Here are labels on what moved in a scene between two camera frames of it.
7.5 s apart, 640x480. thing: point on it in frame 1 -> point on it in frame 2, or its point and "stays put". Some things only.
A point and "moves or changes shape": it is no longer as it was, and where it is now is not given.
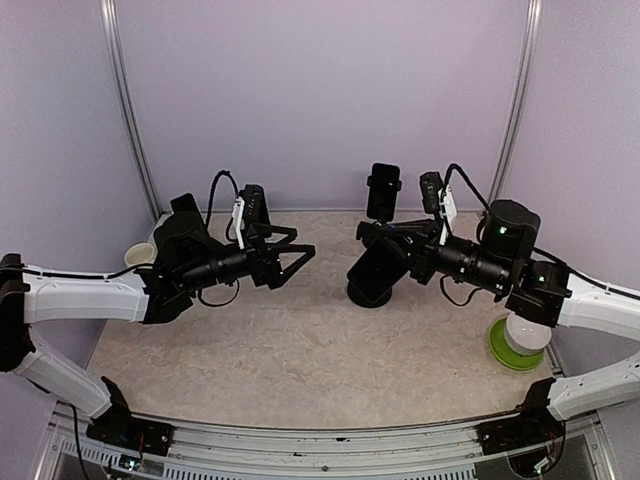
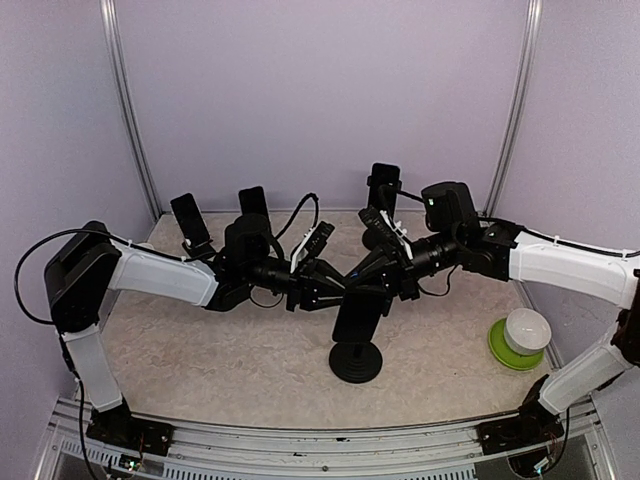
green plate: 500,349 stays put
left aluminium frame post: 112,36 stays put
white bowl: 524,336 stays put
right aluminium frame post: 529,61 stays put
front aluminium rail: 586,439 stays put
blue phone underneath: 379,267 moves or changes shape
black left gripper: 268,269 -> 310,284
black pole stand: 371,290 moves or changes shape
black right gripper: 426,241 -> 398,270
